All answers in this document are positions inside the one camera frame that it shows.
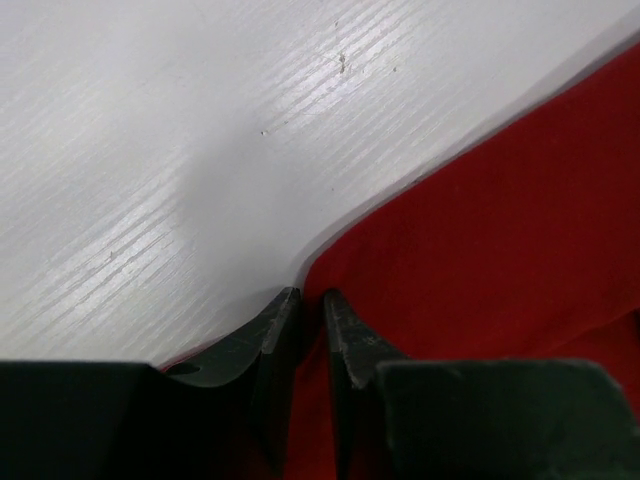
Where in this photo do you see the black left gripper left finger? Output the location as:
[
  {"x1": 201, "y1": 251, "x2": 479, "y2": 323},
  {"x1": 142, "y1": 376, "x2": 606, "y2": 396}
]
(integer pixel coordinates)
[{"x1": 1, "y1": 287, "x2": 302, "y2": 479}]

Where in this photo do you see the red t shirt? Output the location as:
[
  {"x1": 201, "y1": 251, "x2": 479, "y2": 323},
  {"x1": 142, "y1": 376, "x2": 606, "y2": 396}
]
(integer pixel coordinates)
[{"x1": 285, "y1": 45, "x2": 639, "y2": 479}]

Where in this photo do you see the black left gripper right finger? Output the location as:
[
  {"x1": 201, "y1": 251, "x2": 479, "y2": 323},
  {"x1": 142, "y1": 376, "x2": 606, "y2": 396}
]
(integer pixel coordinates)
[{"x1": 322, "y1": 290, "x2": 639, "y2": 479}]

